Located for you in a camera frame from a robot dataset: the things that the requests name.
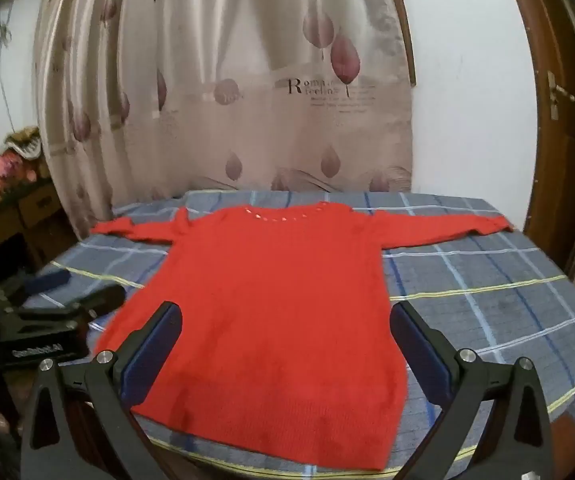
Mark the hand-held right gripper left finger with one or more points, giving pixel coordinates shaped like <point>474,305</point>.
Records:
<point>151,352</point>

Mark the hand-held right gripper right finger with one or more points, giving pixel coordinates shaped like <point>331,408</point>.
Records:
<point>420,350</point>

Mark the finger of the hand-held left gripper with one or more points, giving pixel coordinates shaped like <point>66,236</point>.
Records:
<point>101,299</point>
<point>53,281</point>

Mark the red knit sweater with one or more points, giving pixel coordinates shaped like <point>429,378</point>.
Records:
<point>267,310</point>

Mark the cardboard box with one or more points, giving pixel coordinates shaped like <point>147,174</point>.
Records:
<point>27,245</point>
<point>40,206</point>

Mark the grey plaid bed sheet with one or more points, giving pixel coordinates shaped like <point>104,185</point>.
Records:
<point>492,300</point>

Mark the floral cloth bundle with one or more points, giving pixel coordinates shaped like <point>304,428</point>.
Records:
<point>20,152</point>

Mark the brown wooden door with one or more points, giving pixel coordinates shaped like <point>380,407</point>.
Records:
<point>542,160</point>

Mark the beige leaf print curtain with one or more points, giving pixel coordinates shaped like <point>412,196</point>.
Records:
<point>227,85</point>

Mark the brown wooden window frame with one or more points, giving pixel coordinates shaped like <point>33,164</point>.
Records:
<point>405,20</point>

